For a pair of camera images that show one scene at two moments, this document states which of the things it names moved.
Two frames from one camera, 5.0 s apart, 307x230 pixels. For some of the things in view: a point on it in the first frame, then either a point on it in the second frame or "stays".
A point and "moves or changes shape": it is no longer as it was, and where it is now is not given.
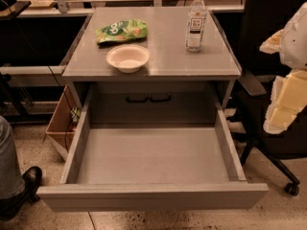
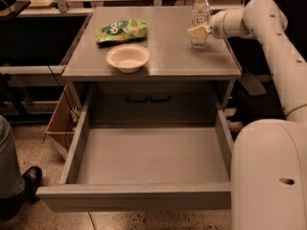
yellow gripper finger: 272,44 -> 199,32
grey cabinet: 177,86 stays
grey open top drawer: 152,168 stays
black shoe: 32,179 stays
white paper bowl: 128,57 stays
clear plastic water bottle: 196,24 moves or changes shape
